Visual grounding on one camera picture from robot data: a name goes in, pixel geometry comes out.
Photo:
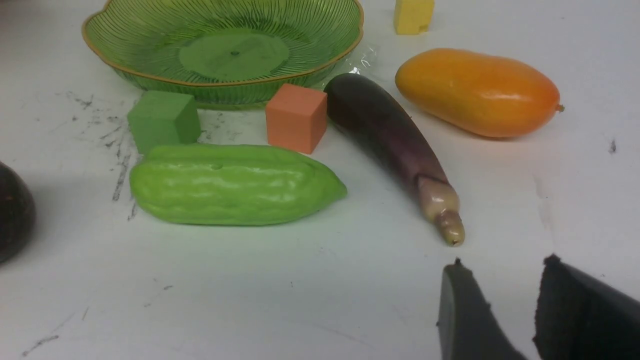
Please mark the orange yellow mango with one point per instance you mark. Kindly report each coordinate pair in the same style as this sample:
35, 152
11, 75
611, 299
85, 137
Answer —
488, 95

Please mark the green glass plate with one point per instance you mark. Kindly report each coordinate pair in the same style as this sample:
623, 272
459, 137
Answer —
225, 53

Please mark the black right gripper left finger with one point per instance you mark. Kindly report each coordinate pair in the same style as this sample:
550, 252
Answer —
466, 324

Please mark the yellow foam block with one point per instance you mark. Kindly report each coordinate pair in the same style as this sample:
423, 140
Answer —
412, 17

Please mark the dark purple mangosteen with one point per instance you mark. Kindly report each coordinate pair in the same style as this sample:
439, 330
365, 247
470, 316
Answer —
17, 213

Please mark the green foam cube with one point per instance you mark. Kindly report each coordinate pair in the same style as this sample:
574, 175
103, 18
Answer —
164, 118

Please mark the green bitter gourd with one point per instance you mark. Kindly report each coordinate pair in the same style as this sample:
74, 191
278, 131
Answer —
232, 185

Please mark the orange foam cube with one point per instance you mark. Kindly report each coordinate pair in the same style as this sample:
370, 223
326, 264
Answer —
296, 118

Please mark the purple eggplant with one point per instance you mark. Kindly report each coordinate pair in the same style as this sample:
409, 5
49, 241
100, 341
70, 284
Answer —
365, 111

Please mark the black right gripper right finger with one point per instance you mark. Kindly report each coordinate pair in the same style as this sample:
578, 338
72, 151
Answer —
579, 317

